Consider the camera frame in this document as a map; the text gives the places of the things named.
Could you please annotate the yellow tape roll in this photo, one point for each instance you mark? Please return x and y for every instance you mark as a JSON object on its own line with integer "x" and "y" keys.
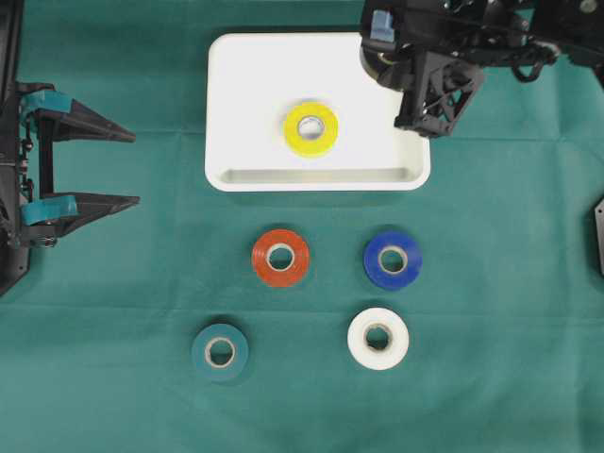
{"x": 310, "y": 129}

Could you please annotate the teal tape roll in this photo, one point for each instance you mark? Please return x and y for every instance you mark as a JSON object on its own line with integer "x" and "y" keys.
{"x": 219, "y": 353}

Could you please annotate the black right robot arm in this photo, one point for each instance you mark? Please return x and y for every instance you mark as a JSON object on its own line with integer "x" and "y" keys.
{"x": 570, "y": 28}

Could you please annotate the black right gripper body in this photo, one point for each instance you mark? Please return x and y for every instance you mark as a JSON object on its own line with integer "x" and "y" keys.
{"x": 484, "y": 33}

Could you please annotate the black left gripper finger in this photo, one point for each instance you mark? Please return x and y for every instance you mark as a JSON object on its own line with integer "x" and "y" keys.
{"x": 85, "y": 210}
{"x": 89, "y": 120}

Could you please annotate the red tape roll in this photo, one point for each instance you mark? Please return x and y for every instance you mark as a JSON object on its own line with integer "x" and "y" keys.
{"x": 280, "y": 258}

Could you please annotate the black aluminium frame rail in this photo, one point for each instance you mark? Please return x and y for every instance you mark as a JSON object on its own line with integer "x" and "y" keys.
{"x": 11, "y": 17}

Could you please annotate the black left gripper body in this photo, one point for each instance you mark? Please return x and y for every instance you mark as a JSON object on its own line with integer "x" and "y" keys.
{"x": 27, "y": 173}

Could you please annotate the white tape roll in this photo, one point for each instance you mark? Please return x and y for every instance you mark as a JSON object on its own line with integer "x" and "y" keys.
{"x": 378, "y": 339}

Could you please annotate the black tape roll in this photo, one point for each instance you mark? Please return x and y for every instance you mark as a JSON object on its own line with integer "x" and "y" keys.
{"x": 388, "y": 72}

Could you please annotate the white plastic case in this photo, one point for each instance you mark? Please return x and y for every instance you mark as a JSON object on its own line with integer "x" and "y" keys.
{"x": 256, "y": 79}

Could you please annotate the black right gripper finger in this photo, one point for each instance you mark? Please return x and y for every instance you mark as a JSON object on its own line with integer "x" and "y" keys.
{"x": 441, "y": 90}

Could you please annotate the blue tape roll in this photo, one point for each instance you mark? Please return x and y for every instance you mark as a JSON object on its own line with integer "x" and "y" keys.
{"x": 392, "y": 260}

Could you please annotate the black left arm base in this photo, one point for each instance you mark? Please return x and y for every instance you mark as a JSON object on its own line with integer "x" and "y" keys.
{"x": 14, "y": 265}

